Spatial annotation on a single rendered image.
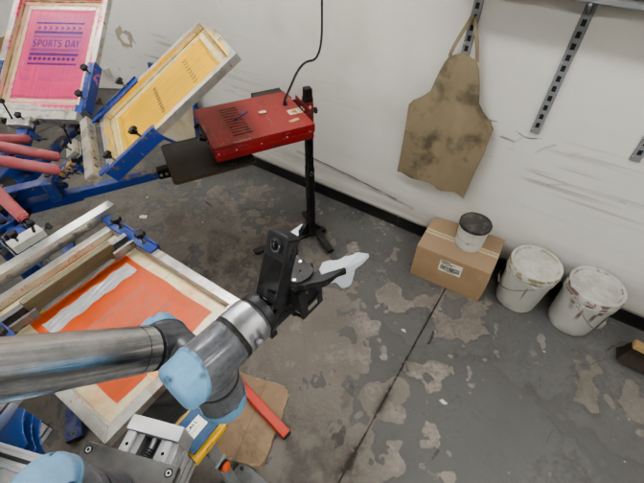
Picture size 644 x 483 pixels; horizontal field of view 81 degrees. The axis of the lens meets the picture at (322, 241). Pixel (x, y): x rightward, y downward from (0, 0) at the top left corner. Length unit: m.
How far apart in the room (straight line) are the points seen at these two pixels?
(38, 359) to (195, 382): 0.18
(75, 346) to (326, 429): 1.81
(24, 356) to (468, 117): 2.29
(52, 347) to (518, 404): 2.33
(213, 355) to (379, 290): 2.23
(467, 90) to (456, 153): 0.39
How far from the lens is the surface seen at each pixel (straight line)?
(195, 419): 1.31
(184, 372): 0.54
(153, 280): 1.67
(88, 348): 0.60
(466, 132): 2.50
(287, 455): 2.23
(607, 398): 2.82
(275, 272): 0.57
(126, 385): 1.45
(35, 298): 1.70
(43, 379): 0.57
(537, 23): 2.31
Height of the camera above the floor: 2.16
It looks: 46 degrees down
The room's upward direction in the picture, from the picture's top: straight up
